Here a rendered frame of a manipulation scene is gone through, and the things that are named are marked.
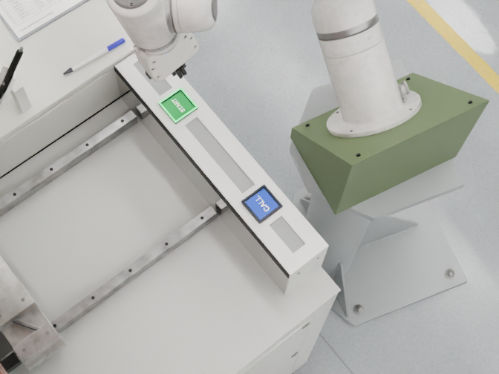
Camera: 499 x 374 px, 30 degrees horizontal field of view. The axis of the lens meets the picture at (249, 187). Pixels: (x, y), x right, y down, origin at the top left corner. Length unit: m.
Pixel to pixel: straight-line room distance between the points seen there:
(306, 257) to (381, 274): 1.02
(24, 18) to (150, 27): 0.56
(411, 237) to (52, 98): 1.30
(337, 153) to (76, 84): 0.53
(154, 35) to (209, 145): 0.39
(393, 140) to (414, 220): 1.11
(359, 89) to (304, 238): 0.30
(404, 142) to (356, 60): 0.18
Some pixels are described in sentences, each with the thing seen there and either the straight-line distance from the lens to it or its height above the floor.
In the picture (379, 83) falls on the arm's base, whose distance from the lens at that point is 1.77.
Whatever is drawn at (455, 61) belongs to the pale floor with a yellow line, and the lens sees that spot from 3.07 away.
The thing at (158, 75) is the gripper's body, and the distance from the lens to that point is 1.61.
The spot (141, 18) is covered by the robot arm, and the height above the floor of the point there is 1.41.
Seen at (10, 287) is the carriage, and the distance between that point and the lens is 1.83.
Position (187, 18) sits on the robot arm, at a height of 1.39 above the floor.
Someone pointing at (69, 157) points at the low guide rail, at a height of 0.85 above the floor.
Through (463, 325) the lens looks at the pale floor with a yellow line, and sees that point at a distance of 2.76.
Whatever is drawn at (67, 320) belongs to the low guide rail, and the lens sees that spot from 1.82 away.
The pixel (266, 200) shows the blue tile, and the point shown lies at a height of 0.96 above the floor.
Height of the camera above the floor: 2.60
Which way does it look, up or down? 69 degrees down
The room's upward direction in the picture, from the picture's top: 5 degrees clockwise
